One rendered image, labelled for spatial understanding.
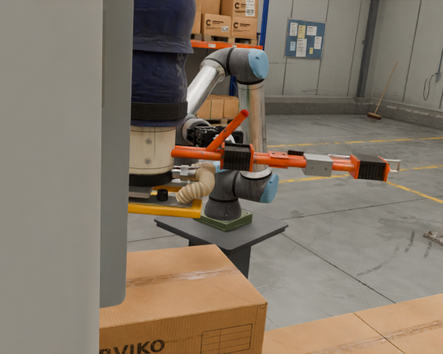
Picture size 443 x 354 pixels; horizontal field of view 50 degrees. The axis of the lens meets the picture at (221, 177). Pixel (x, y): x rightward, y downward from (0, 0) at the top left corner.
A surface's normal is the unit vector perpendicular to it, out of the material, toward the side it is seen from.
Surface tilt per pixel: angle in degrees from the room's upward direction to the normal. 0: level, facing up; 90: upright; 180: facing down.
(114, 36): 90
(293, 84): 90
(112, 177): 90
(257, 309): 90
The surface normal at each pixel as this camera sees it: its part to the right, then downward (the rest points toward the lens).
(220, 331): 0.38, 0.28
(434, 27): -0.86, 0.07
